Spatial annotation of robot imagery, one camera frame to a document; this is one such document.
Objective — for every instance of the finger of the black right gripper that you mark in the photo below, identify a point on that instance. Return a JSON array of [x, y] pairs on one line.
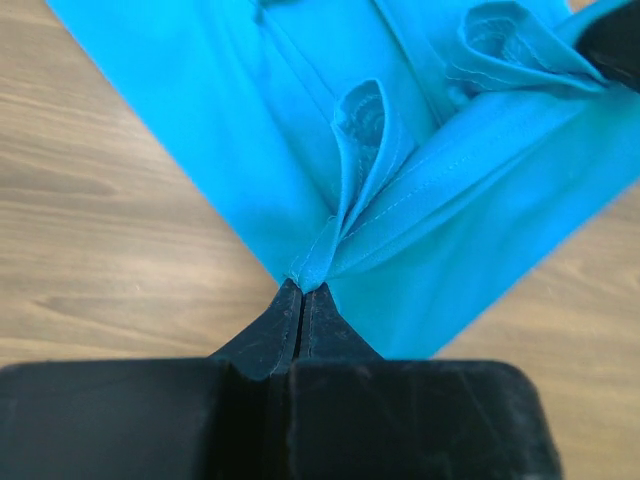
[[609, 40]]

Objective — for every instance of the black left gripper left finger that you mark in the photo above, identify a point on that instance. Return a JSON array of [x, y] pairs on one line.
[[213, 417]]

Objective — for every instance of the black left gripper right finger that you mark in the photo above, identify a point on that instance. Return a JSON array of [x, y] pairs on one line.
[[354, 415]]

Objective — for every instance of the turquoise t shirt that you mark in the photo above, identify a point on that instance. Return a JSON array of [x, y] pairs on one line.
[[418, 157]]

